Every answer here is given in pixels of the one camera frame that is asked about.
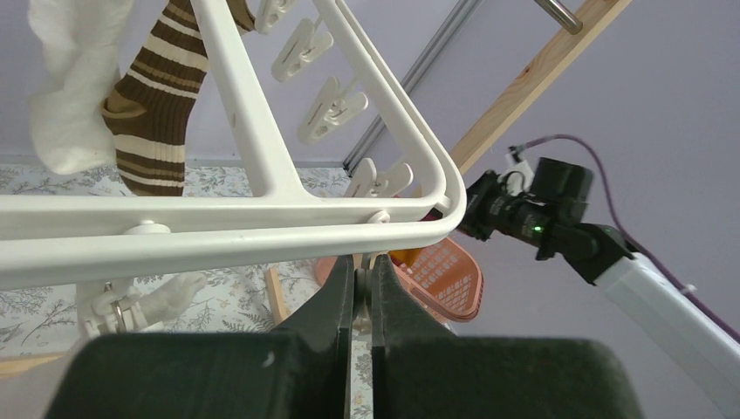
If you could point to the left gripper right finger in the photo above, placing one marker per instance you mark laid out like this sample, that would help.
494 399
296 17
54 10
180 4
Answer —
422 370

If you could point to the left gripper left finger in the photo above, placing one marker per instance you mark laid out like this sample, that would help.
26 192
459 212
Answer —
299 369

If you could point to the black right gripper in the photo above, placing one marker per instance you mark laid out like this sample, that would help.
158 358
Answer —
490 208

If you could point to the white plastic clip hanger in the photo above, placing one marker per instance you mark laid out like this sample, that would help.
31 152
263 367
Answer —
260 191

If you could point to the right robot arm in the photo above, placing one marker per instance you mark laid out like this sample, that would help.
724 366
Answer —
606 257

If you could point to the pink laundry basket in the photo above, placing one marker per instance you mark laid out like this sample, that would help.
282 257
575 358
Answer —
443 278

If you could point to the brown white striped sock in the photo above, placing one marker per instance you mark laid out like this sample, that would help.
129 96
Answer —
148 109

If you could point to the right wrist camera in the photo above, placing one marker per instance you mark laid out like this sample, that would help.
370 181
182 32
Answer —
519 175

